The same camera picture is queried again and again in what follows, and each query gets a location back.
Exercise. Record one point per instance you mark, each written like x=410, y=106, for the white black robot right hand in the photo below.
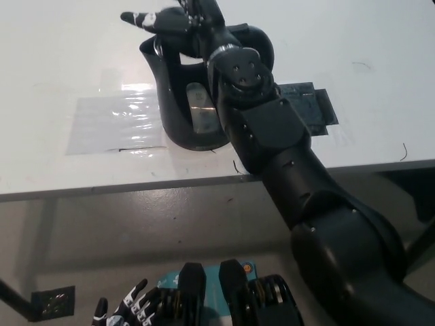
x=200, y=27

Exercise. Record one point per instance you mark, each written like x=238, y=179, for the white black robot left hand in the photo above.
x=132, y=309

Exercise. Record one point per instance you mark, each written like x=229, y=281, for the black electric kettle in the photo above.
x=171, y=105

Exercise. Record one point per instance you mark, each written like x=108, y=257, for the black teal robot torso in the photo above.
x=234, y=299

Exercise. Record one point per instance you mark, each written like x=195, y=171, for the black tape patch on desk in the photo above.
x=317, y=107

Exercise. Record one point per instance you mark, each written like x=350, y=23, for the dark slanted table leg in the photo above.
x=15, y=299

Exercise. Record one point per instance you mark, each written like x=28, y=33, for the clear plastic sheet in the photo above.
x=108, y=125

